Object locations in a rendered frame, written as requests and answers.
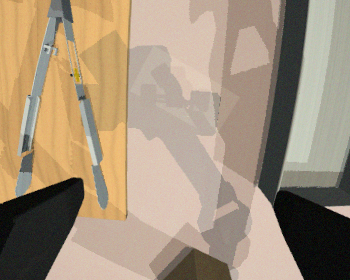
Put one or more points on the grey rectangular roasting tin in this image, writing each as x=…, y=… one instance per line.
x=308, y=143

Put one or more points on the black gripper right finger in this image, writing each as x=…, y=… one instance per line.
x=318, y=238

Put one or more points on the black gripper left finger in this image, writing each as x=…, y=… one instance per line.
x=34, y=227

